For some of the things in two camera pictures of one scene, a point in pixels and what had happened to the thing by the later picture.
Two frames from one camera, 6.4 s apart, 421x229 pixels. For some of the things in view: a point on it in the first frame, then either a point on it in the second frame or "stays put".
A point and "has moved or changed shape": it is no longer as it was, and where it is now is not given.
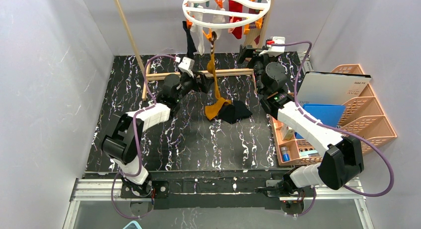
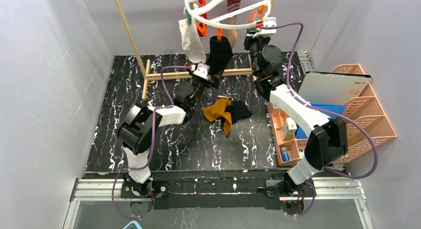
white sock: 217,19 -> 190,41
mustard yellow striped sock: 215,108 has moved or changed shape
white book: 331,88 stays put
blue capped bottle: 286,155 stays put
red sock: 235,6 -> 201,28
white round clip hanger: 224,9 has moved or changed shape
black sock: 191,48 -> 220,53
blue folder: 328,114 stays put
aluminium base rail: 348,189 stays put
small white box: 286,133 stays put
